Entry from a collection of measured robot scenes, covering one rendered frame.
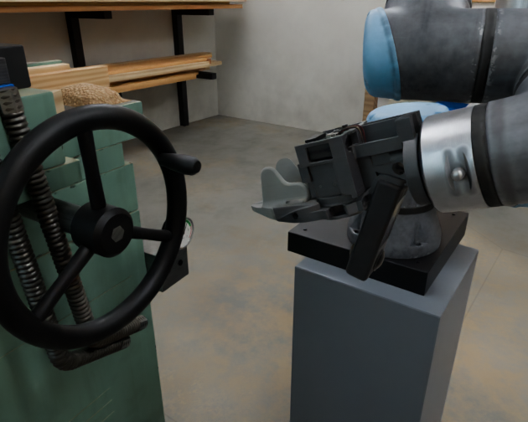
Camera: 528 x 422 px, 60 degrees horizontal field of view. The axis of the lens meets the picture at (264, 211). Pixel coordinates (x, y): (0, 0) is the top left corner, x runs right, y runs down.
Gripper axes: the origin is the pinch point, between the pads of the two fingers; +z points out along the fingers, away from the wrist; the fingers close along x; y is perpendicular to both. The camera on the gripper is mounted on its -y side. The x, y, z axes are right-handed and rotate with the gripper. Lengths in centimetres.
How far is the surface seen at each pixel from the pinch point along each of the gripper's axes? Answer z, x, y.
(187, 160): 7.2, 2.1, 8.3
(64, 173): 21.0, 9.3, 11.1
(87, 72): 42, -16, 27
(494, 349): 1, -100, -88
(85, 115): 9.3, 11.8, 16.3
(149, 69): 212, -204, 55
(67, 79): 42, -12, 26
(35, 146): 9.9, 17.9, 14.7
